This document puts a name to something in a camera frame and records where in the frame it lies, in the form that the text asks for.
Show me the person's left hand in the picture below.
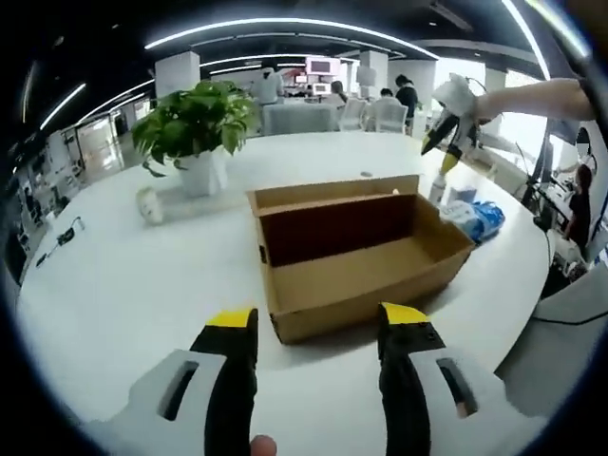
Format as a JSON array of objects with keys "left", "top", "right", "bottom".
[{"left": 250, "top": 434, "right": 278, "bottom": 456}]

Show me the green potted plant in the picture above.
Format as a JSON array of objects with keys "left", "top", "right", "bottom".
[{"left": 131, "top": 79, "right": 263, "bottom": 199}]

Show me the blue soft tissue pack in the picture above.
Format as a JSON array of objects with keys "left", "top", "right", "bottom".
[{"left": 467, "top": 199, "right": 506, "bottom": 247}]

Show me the straight ceiling light strip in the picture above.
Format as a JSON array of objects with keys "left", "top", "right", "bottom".
[{"left": 502, "top": 0, "right": 553, "bottom": 81}]

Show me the brown cardboard shoe box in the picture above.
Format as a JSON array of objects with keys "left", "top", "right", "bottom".
[{"left": 245, "top": 174, "right": 477, "bottom": 346}]

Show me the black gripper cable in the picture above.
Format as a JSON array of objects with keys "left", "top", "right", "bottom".
[{"left": 534, "top": 302, "right": 605, "bottom": 328}]

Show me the curved ceiling light strip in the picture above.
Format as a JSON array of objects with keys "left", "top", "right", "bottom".
[{"left": 144, "top": 17, "right": 441, "bottom": 61}]

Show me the person's right hand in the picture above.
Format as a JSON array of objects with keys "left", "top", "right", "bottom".
[{"left": 472, "top": 89, "right": 507, "bottom": 126}]

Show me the small clear bottle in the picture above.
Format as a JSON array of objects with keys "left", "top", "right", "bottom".
[{"left": 429, "top": 171, "right": 449, "bottom": 204}]

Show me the black cable with plug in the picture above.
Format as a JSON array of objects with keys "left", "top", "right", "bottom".
[{"left": 36, "top": 216, "right": 86, "bottom": 269}]

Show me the small white patterned cup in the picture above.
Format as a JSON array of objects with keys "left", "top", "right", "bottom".
[{"left": 136, "top": 186, "right": 165, "bottom": 225}]

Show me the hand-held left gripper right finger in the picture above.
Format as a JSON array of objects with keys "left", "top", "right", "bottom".
[{"left": 377, "top": 301, "right": 517, "bottom": 456}]

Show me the grey desk partition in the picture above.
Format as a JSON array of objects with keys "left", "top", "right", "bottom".
[{"left": 262, "top": 104, "right": 339, "bottom": 136}]

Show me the white mesh office chair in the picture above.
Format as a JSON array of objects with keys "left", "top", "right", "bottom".
[
  {"left": 340, "top": 98, "right": 368, "bottom": 131},
  {"left": 374, "top": 103, "right": 409, "bottom": 135}
]

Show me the pink display screen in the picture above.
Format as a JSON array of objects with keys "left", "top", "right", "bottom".
[{"left": 306, "top": 56, "right": 341, "bottom": 75}]

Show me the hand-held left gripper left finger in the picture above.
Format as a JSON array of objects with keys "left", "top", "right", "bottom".
[{"left": 126, "top": 307, "right": 260, "bottom": 456}]

